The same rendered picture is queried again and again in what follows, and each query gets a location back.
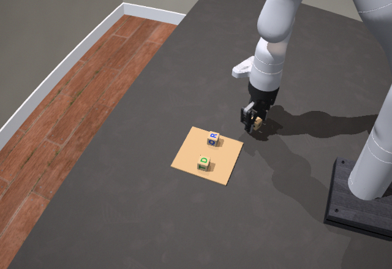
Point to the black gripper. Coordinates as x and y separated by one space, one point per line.
257 103

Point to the beige mat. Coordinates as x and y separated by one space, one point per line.
223 156

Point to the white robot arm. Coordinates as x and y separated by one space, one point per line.
372 173

